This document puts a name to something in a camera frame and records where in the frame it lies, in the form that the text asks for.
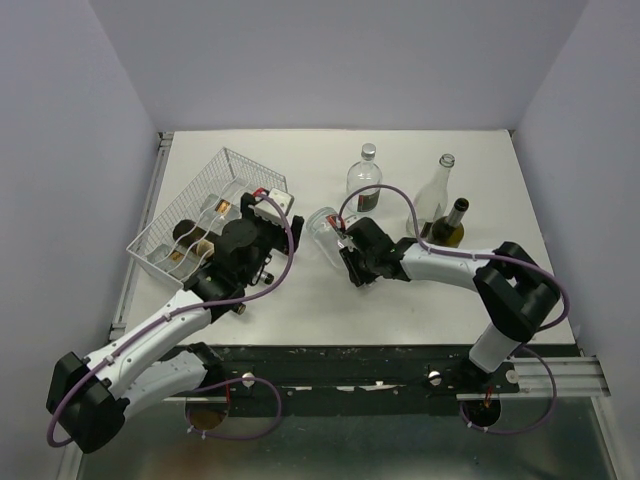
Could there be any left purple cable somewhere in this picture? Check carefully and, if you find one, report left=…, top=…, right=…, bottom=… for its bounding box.
left=45, top=192, right=297, bottom=448

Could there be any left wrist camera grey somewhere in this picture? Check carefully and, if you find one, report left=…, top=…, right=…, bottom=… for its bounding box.
left=254, top=188, right=295, bottom=226

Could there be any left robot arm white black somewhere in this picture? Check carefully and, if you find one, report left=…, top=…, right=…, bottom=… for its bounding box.
left=46, top=188, right=304, bottom=453

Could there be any round clear bottle silver cap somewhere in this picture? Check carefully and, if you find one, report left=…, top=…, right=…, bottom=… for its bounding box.
left=346, top=143, right=383, bottom=214

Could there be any square clear bottle front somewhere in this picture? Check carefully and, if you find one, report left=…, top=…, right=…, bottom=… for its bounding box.
left=147, top=244, right=198, bottom=282

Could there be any olive wine bottle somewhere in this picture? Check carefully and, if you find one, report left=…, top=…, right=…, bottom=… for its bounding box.
left=426, top=197, right=469, bottom=248

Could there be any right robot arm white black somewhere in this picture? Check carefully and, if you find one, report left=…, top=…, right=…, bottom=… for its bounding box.
left=338, top=218, right=562, bottom=392

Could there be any small clear bottle silver cap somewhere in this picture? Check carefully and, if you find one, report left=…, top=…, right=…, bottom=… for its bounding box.
left=306, top=207, right=353, bottom=270

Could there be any aluminium rail right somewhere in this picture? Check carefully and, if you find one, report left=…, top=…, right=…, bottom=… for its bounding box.
left=495, top=357, right=610, bottom=398

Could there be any tall clear wine bottle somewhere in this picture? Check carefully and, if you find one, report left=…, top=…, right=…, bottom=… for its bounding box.
left=413, top=153, right=455, bottom=239

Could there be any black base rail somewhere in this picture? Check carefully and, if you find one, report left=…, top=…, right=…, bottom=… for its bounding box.
left=149, top=339, right=521, bottom=417

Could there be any white wire wine rack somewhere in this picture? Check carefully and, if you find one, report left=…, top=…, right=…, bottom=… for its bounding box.
left=127, top=147, right=288, bottom=289

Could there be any square clear bottle black cap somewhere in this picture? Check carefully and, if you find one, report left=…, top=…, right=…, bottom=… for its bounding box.
left=199, top=194, right=241, bottom=229

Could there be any dark green wine bottle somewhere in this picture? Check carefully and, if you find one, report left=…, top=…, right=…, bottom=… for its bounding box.
left=172, top=219, right=218, bottom=259

